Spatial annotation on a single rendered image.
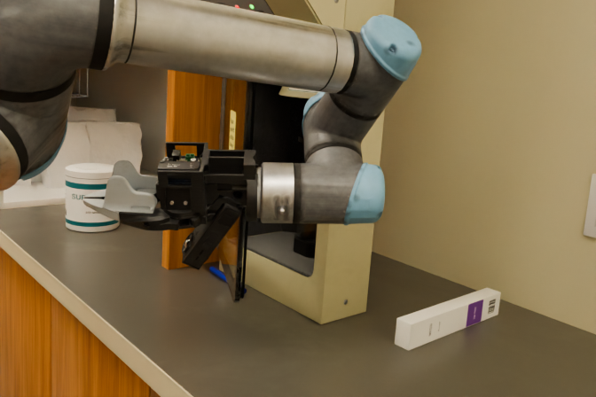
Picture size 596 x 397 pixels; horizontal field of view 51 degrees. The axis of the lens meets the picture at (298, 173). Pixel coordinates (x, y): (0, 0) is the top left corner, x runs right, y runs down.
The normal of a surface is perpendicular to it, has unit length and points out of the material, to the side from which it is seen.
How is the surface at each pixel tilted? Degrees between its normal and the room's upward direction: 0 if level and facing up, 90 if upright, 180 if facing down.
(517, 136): 90
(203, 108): 90
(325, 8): 90
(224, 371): 0
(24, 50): 110
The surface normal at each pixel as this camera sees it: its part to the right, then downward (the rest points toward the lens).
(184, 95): 0.64, 0.18
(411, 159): -0.77, 0.06
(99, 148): 0.46, 0.23
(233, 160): 0.04, 0.53
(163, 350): 0.07, -0.98
